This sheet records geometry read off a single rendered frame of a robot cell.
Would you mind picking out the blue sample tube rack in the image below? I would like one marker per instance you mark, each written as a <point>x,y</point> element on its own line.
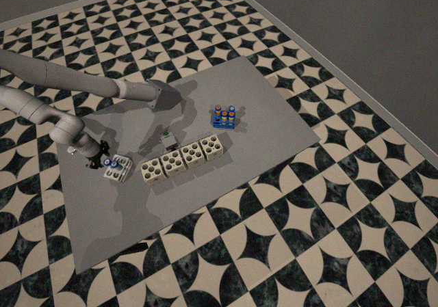
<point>218,121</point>

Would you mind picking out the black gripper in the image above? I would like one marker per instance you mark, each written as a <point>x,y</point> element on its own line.
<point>104,147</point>

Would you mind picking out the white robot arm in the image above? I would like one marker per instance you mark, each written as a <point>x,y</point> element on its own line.
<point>69,129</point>

